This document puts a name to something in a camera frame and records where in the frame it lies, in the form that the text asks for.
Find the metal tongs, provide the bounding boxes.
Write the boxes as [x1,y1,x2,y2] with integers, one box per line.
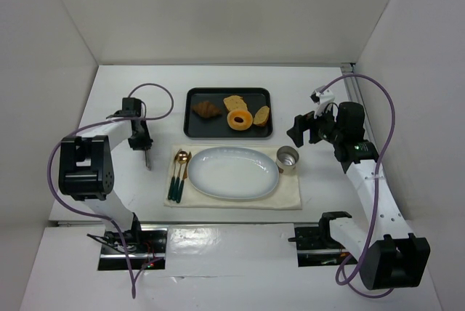
[143,149,152,171]

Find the orange glazed donut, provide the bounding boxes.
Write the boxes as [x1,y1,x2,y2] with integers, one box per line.
[227,110,253,132]

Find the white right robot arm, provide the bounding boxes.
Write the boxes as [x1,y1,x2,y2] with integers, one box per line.
[287,102,430,290]

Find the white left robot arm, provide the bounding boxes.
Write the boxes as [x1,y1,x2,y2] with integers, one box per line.
[58,97,153,246]

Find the small bread loaf half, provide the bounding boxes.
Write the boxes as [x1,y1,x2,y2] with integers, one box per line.
[253,105,270,126]

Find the round bread slice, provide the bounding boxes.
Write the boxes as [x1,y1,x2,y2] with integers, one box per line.
[223,95,248,112]

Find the stainless steel cup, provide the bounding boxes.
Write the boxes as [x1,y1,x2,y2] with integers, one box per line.
[275,146,299,174]

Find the brown croissant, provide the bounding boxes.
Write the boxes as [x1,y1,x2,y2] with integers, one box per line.
[191,101,222,119]

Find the black baking tray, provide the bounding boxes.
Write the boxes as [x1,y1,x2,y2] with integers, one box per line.
[183,87,273,140]

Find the light blue oval plate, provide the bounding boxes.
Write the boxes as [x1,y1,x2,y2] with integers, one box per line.
[187,147,279,201]

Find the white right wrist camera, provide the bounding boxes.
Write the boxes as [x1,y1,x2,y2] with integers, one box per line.
[310,87,335,119]

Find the aluminium frame rail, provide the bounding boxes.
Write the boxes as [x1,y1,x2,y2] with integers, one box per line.
[340,62,374,142]

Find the gold spoon green handle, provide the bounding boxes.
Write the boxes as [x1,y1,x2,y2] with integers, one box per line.
[167,149,188,201]

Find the gold fork green handle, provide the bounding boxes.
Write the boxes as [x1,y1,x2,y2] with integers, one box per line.
[175,152,192,203]

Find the gold knife green handle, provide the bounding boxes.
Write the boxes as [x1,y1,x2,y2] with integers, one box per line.
[182,160,189,182]

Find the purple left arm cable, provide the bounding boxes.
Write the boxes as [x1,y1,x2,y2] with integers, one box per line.
[47,83,174,299]

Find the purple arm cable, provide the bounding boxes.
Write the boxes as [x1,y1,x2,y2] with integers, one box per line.
[319,73,396,298]
[47,83,174,299]

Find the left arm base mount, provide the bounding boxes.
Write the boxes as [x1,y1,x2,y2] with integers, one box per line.
[86,227,168,271]

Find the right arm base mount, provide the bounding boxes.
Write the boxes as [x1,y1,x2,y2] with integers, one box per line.
[288,224,349,267]

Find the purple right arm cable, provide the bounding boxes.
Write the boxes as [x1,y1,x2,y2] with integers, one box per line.
[319,73,396,298]

